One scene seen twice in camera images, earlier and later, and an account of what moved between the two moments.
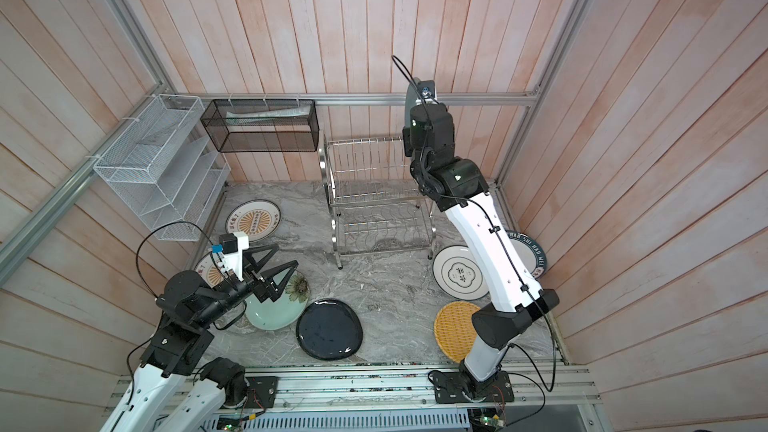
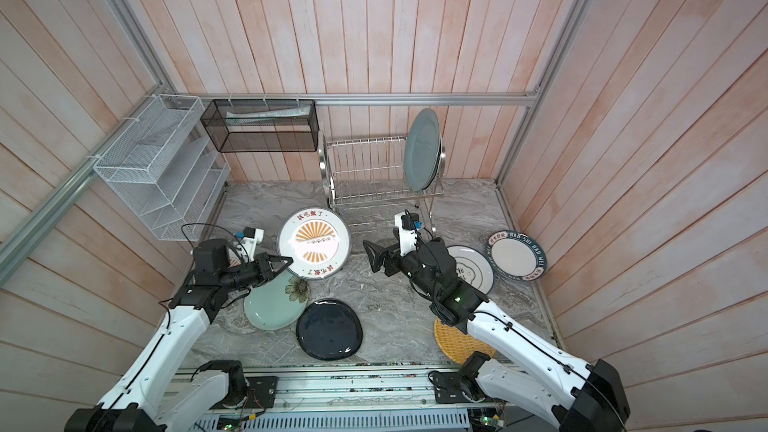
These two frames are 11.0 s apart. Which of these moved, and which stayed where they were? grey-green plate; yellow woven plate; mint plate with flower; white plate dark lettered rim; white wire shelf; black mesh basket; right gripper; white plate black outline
Moved: grey-green plate; right gripper
Stayed: white wire shelf; white plate dark lettered rim; yellow woven plate; white plate black outline; mint plate with flower; black mesh basket
